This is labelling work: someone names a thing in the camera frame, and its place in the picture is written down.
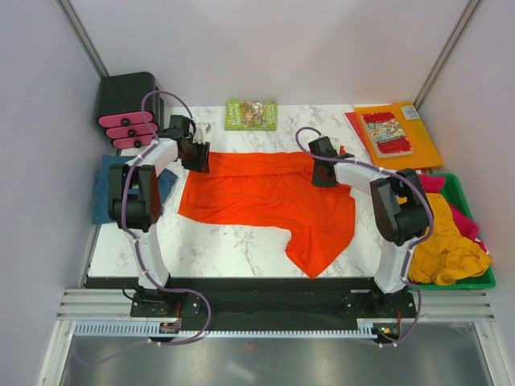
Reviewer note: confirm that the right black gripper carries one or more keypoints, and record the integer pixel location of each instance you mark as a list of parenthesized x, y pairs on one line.
[(317, 182)]

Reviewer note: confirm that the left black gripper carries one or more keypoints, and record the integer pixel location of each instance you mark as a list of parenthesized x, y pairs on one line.
[(203, 163)]

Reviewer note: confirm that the orange t shirt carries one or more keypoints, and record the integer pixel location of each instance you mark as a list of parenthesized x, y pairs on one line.
[(274, 190)]

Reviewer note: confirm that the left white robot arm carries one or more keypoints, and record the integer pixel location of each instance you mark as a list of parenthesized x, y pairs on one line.
[(134, 203)]

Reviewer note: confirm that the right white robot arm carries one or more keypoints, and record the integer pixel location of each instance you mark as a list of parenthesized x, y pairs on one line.
[(402, 213)]

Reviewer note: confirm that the green paperback book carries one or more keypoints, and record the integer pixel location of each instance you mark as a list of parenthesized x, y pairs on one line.
[(251, 116)]

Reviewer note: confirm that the red folder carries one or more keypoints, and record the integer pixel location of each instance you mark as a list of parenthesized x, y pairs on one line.
[(352, 118)]

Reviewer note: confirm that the red comic book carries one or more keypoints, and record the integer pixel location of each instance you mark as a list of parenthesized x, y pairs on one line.
[(386, 135)]

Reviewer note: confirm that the black pink drawer unit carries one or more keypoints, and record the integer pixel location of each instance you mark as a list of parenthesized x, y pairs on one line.
[(124, 111)]

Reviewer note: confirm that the blue folded t shirt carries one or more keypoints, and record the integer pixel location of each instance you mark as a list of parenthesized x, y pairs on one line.
[(99, 215)]

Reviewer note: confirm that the orange folder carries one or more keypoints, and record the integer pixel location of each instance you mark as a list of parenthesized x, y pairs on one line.
[(425, 154)]

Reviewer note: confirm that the green plastic bin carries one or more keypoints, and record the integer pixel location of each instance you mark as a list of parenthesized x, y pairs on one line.
[(487, 280)]

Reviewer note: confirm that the yellow t shirt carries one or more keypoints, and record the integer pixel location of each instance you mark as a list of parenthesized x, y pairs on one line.
[(446, 256)]

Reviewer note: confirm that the magenta t shirt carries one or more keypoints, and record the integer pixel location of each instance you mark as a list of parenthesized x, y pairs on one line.
[(465, 225)]

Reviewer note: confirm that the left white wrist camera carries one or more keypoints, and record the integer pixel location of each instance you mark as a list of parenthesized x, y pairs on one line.
[(203, 129)]

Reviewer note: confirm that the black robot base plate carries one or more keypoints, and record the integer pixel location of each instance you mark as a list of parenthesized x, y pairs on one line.
[(265, 304)]

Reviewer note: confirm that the white slotted cable duct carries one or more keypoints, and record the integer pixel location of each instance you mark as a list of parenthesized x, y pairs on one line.
[(156, 330)]

